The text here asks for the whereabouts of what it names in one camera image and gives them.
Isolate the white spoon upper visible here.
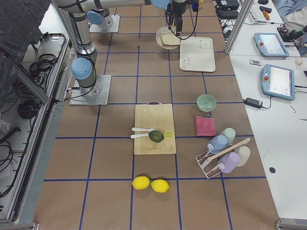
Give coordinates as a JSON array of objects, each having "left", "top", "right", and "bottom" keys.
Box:
[{"left": 132, "top": 127, "right": 158, "bottom": 132}]

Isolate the lemon half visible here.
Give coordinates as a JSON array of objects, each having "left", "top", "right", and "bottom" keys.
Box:
[{"left": 164, "top": 130, "right": 174, "bottom": 140}]

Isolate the near teach pendant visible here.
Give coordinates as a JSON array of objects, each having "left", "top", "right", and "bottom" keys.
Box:
[{"left": 260, "top": 64, "right": 295, "bottom": 101}]

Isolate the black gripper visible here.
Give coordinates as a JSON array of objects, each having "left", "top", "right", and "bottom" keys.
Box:
[{"left": 166, "top": 0, "right": 188, "bottom": 32}]

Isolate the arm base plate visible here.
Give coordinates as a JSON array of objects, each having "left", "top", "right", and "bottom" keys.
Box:
[
  {"left": 69, "top": 75, "right": 111, "bottom": 106},
  {"left": 88, "top": 15, "right": 120, "bottom": 34}
]

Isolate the green bowl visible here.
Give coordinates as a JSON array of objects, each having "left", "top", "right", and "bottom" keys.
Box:
[{"left": 197, "top": 94, "right": 216, "bottom": 112}]

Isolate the green cup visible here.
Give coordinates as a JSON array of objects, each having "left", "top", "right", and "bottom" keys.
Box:
[{"left": 220, "top": 127, "right": 236, "bottom": 146}]

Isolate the yellow lemon right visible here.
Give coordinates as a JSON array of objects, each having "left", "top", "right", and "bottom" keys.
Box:
[{"left": 151, "top": 179, "right": 169, "bottom": 193}]

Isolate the teach pendant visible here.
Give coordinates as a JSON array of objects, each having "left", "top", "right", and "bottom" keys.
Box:
[
  {"left": 260, "top": 64, "right": 295, "bottom": 101},
  {"left": 253, "top": 33, "right": 289, "bottom": 58}
]

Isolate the white spoon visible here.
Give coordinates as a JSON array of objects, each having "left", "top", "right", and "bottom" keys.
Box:
[
  {"left": 130, "top": 133, "right": 149, "bottom": 139},
  {"left": 132, "top": 127, "right": 158, "bottom": 132}
]

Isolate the green avocado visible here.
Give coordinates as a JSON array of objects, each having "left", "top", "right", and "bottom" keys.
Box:
[{"left": 148, "top": 130, "right": 164, "bottom": 143}]

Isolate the white keyboard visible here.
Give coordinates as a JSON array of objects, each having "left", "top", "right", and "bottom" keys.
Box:
[{"left": 249, "top": 4, "right": 267, "bottom": 23}]

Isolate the yellow lemon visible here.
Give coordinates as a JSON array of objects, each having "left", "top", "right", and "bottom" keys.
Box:
[
  {"left": 131, "top": 176, "right": 150, "bottom": 190},
  {"left": 151, "top": 179, "right": 169, "bottom": 193}
]

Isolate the white round plate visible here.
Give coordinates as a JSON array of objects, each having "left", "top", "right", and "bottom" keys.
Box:
[{"left": 155, "top": 26, "right": 180, "bottom": 49}]

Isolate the white spoon lower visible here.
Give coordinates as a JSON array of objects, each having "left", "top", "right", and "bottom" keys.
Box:
[{"left": 130, "top": 133, "right": 149, "bottom": 139}]

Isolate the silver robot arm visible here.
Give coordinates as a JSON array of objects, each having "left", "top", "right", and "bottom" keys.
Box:
[
  {"left": 55, "top": 0, "right": 199, "bottom": 55},
  {"left": 87, "top": 9, "right": 114, "bottom": 29}
]

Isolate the beige cup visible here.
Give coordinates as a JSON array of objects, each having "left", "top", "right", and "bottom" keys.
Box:
[{"left": 234, "top": 146, "right": 250, "bottom": 167}]

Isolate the black power adapter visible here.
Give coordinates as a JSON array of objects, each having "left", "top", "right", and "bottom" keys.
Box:
[{"left": 243, "top": 97, "right": 263, "bottom": 109}]

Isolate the white bear serving tray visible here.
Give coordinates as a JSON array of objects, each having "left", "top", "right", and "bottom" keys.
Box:
[{"left": 179, "top": 37, "right": 216, "bottom": 72}]

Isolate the blue cup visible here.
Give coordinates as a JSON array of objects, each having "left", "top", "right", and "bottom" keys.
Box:
[{"left": 207, "top": 135, "right": 228, "bottom": 154}]

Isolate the yellow lemon left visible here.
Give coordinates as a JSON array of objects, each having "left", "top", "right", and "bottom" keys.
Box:
[{"left": 131, "top": 176, "right": 150, "bottom": 190}]

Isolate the purple cup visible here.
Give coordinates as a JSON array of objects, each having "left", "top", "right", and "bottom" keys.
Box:
[{"left": 218, "top": 152, "right": 240, "bottom": 173}]

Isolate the bamboo cutting board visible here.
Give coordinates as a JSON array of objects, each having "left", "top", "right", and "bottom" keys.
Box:
[{"left": 133, "top": 103, "right": 177, "bottom": 155}]

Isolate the white wire cup rack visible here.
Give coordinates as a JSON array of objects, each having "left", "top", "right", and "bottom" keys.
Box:
[{"left": 195, "top": 138, "right": 251, "bottom": 179}]

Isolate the pink cloth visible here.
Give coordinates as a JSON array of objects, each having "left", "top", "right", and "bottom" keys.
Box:
[{"left": 195, "top": 115, "right": 216, "bottom": 137}]

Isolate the far teach pendant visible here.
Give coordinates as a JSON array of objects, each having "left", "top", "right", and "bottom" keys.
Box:
[{"left": 253, "top": 33, "right": 289, "bottom": 58}]

